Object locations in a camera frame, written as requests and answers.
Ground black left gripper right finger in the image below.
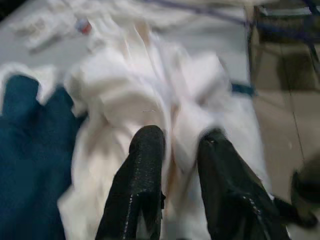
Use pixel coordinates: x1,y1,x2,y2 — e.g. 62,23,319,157
197,128,288,240

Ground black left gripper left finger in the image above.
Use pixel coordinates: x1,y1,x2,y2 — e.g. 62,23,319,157
96,125,167,240

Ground plain white garment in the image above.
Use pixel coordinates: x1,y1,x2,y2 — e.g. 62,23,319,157
57,32,275,240

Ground blue denim jeans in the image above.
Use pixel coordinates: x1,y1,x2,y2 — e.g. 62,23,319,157
0,74,87,240

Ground white shirt with chest logo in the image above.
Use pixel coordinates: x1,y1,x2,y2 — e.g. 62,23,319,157
11,0,191,57

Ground black table leg frame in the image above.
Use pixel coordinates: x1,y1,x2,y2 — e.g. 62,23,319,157
254,4,320,66

